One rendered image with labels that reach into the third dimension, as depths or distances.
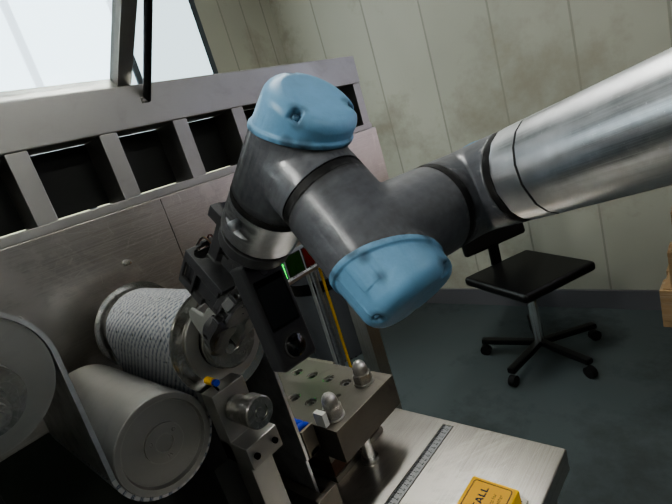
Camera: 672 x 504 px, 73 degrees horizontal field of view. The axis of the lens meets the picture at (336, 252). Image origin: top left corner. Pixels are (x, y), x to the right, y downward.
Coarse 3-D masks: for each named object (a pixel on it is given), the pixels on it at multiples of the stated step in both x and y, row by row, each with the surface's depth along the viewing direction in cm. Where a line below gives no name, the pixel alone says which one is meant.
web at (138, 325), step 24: (144, 288) 75; (168, 288) 72; (0, 312) 44; (120, 312) 70; (144, 312) 65; (168, 312) 60; (120, 336) 68; (144, 336) 63; (168, 336) 58; (120, 360) 73; (144, 360) 65; (168, 360) 59; (72, 384) 48; (168, 384) 63; (48, 408) 60; (72, 408) 50; (72, 432) 55; (96, 456) 50
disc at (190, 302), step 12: (192, 300) 58; (180, 312) 56; (180, 324) 56; (180, 336) 56; (180, 348) 56; (180, 360) 56; (180, 372) 56; (192, 372) 57; (252, 372) 64; (192, 384) 57; (204, 384) 58
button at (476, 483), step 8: (472, 480) 67; (480, 480) 67; (472, 488) 66; (480, 488) 66; (488, 488) 65; (496, 488) 65; (504, 488) 65; (512, 488) 64; (464, 496) 65; (472, 496) 65; (480, 496) 64; (488, 496) 64; (496, 496) 64; (504, 496) 63; (512, 496) 63
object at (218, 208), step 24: (216, 216) 44; (216, 240) 45; (192, 264) 47; (216, 264) 47; (240, 264) 42; (264, 264) 42; (192, 288) 49; (216, 288) 45; (216, 312) 47; (240, 312) 47
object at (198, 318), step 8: (192, 312) 53; (200, 312) 52; (208, 312) 51; (192, 320) 54; (200, 320) 53; (200, 328) 53; (232, 328) 50; (224, 336) 50; (224, 344) 53; (216, 352) 53; (224, 352) 55
